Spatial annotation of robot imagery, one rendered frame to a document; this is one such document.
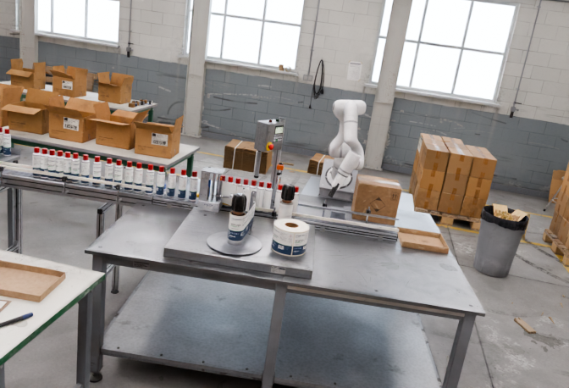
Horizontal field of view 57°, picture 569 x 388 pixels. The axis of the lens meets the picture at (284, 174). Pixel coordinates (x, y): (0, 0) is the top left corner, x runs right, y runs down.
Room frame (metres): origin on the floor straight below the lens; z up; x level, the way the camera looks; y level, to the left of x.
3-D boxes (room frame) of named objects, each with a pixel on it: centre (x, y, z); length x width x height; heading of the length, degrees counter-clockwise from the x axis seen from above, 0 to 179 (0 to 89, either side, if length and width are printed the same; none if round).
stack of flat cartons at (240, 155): (7.49, 0.56, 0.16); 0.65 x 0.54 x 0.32; 85
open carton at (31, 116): (4.92, 2.51, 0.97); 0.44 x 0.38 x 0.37; 176
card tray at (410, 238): (3.26, -0.97, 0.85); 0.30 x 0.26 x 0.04; 88
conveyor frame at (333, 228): (3.30, 0.03, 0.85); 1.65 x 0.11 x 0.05; 88
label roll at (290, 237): (2.75, -0.08, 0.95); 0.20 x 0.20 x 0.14
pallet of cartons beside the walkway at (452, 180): (6.69, -2.14, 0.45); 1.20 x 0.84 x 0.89; 172
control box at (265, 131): (3.39, 0.13, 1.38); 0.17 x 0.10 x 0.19; 143
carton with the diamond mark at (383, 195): (3.59, -0.67, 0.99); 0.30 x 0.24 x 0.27; 87
